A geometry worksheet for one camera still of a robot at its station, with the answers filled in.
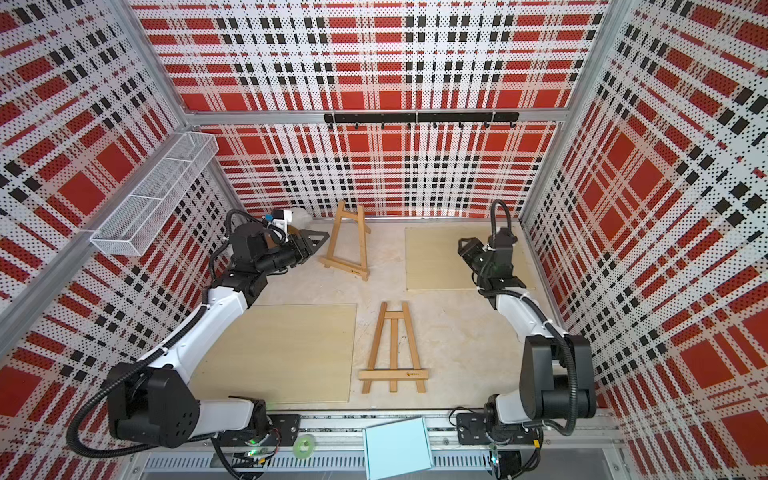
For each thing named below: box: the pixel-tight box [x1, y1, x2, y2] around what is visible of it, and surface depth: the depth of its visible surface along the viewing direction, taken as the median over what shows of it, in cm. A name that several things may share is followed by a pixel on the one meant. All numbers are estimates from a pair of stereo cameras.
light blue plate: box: [362, 416, 434, 480], surface depth 69 cm
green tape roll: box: [293, 436, 314, 459], surface depth 73 cm
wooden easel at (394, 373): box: [358, 302, 429, 393], surface depth 88 cm
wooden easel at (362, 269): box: [320, 200, 371, 281], surface depth 103 cm
